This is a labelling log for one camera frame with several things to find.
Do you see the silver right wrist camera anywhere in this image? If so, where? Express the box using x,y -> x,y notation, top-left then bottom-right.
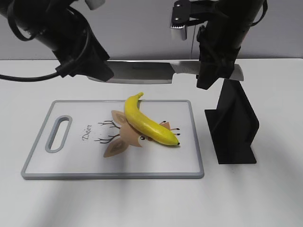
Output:
169,0 -> 209,41

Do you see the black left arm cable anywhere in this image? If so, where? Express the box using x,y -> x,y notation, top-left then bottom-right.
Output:
0,62 -> 69,82

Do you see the black knife stand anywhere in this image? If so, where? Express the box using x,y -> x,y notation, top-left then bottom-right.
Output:
205,79 -> 259,164

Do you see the white grey-rimmed cutting board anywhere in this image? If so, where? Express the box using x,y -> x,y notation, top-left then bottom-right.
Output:
21,100 -> 204,180

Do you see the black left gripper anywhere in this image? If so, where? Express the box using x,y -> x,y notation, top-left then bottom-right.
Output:
52,21 -> 114,82

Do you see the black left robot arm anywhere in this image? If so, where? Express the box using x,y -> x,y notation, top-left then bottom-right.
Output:
0,0 -> 114,82

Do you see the yellow plastic banana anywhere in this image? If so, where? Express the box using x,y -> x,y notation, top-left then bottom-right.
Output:
124,92 -> 180,146

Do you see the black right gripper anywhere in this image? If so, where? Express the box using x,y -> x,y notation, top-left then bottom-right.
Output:
196,14 -> 249,89

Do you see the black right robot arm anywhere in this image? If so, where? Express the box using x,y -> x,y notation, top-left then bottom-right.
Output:
193,0 -> 268,90

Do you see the white-handled kitchen knife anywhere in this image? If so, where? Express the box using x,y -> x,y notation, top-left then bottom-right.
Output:
86,60 -> 244,85

